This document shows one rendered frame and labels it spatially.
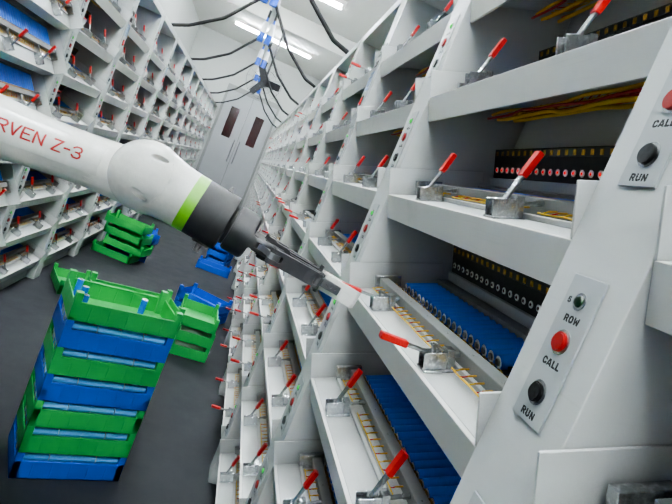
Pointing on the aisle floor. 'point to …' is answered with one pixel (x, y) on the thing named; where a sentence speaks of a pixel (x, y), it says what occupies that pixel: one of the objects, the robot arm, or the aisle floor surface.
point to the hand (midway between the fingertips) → (337, 289)
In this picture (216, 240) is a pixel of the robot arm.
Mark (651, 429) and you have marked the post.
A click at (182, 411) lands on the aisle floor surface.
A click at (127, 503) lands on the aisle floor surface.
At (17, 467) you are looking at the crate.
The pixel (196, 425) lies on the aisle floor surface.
